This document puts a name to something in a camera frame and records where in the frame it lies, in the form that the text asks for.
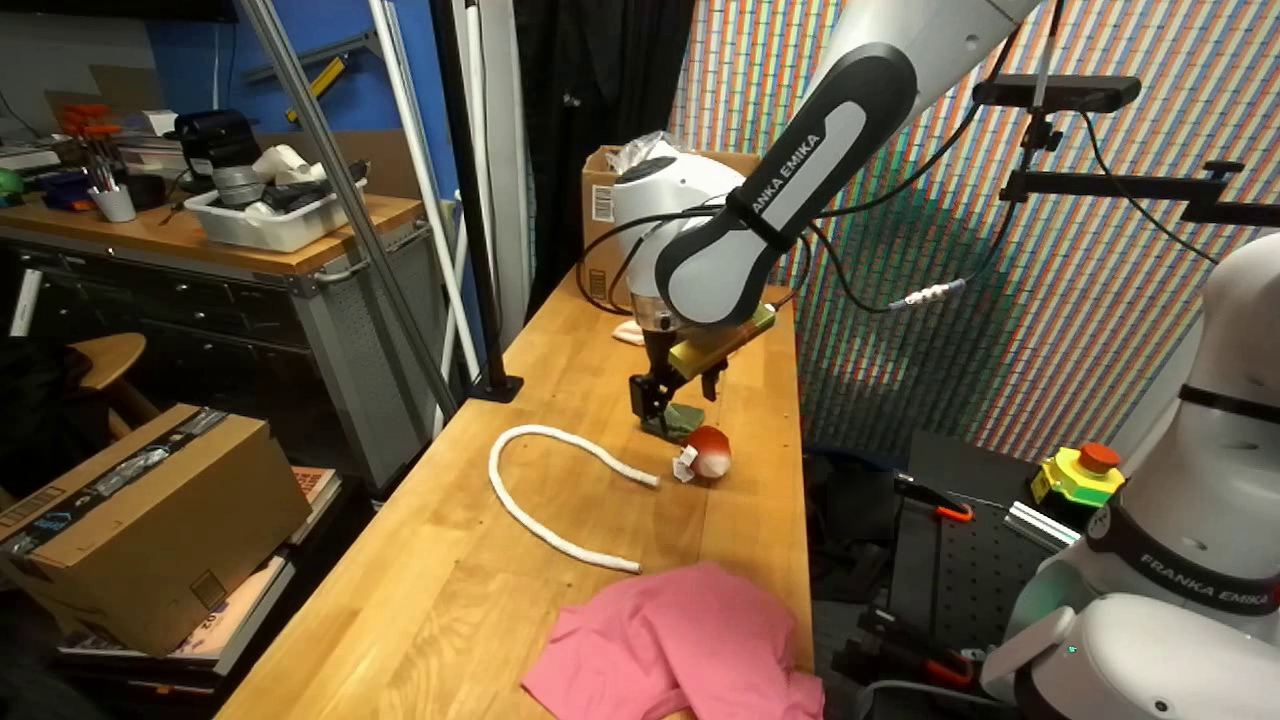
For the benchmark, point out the black control box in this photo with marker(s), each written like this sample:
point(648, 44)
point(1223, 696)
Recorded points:
point(960, 575)

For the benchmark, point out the white plastic tray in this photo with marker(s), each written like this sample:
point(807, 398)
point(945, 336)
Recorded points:
point(267, 226)

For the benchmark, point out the pink cloth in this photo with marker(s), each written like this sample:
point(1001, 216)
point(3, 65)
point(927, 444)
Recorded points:
point(681, 647)

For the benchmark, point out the white plastic sheet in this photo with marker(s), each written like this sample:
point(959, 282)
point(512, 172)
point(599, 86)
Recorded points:
point(643, 148)

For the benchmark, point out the black vertical post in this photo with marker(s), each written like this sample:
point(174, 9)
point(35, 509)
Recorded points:
point(462, 200)

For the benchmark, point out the yellow red emergency stop button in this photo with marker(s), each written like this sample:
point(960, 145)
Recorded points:
point(1081, 478)

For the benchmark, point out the white moulded part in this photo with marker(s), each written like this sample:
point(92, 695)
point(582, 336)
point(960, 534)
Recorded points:
point(284, 162)

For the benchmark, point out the black curtain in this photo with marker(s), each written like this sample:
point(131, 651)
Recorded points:
point(573, 80)

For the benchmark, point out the white panel strip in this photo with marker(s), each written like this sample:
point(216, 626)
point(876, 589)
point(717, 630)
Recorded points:
point(502, 135)

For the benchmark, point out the silver metal pole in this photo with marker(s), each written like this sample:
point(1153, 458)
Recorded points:
point(344, 200)

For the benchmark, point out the black device on bench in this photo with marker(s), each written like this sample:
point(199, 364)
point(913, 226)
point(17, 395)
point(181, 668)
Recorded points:
point(214, 135)

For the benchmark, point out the cardboard box with black tape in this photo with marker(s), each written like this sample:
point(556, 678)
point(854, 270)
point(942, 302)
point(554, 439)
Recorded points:
point(146, 534)

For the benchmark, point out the wooden workbench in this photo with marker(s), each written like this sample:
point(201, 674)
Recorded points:
point(135, 240)

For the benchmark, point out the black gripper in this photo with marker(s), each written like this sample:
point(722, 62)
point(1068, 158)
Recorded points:
point(663, 349)

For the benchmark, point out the white cup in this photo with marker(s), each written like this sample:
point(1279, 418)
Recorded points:
point(114, 200)

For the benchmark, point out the white tube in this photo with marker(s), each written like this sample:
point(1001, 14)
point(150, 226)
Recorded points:
point(402, 80)

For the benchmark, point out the black camera mounting bar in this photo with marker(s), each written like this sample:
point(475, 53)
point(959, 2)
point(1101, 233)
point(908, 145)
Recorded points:
point(1133, 184)

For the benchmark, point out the red plush tomato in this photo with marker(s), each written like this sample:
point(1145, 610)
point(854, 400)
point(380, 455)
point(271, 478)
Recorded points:
point(707, 458)

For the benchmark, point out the black stereo camera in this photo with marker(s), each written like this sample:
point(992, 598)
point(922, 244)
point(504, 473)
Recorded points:
point(1052, 93)

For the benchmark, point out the open cardboard box with label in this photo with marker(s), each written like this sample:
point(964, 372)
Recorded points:
point(603, 240)

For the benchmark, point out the wooden stool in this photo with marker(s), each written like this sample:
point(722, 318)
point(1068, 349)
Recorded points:
point(106, 357)

